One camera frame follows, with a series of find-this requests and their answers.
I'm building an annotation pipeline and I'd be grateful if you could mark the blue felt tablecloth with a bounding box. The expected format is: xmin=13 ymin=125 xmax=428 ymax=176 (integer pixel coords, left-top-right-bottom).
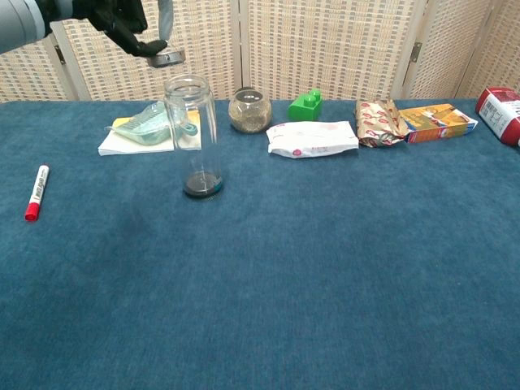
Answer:
xmin=0 ymin=98 xmax=520 ymax=390

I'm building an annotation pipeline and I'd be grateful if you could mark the orange carton box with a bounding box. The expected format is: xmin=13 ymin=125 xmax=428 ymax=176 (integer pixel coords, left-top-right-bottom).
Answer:
xmin=400 ymin=103 xmax=479 ymax=145

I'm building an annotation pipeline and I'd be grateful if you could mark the yellow white notepad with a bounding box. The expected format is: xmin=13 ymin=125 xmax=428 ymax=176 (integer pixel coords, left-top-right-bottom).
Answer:
xmin=97 ymin=111 xmax=203 ymax=157

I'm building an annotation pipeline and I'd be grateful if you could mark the clear glass jar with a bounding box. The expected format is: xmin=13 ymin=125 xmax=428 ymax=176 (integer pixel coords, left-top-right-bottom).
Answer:
xmin=163 ymin=74 xmax=224 ymax=200

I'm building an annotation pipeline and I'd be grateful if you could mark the woven folding screen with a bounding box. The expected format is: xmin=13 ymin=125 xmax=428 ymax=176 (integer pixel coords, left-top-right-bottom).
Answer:
xmin=0 ymin=0 xmax=520 ymax=103

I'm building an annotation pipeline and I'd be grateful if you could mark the round glass jar of seeds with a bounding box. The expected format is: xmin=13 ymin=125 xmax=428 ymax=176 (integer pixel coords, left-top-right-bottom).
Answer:
xmin=227 ymin=87 xmax=273 ymax=134

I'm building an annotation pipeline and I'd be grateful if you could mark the brown snack packet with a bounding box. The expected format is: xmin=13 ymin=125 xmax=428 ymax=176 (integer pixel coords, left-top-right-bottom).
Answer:
xmin=355 ymin=99 xmax=410 ymax=148

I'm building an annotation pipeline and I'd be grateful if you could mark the green toy brick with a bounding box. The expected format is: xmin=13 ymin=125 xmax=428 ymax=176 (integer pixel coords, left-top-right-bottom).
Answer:
xmin=288 ymin=88 xmax=325 ymax=122

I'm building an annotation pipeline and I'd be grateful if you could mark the red white marker pen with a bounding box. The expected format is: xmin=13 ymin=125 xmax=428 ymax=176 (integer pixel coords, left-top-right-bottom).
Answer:
xmin=24 ymin=164 xmax=50 ymax=223

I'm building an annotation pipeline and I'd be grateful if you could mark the silver jar lid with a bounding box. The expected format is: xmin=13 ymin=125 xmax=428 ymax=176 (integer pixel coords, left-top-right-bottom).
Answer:
xmin=146 ymin=49 xmax=187 ymax=68

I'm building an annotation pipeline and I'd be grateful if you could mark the white pink packet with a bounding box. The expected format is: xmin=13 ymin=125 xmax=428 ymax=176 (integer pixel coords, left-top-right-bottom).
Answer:
xmin=266 ymin=120 xmax=360 ymax=159

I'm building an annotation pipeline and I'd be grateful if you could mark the red juice bottle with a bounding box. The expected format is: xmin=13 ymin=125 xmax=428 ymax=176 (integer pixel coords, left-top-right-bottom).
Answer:
xmin=474 ymin=86 xmax=520 ymax=147

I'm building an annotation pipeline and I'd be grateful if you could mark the green dustpan in plastic bag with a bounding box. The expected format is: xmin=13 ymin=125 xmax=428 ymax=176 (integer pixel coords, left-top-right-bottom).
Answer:
xmin=106 ymin=101 xmax=199 ymax=146

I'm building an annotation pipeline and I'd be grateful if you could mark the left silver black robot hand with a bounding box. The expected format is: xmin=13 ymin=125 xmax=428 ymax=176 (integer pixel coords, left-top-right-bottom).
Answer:
xmin=38 ymin=0 xmax=174 ymax=58

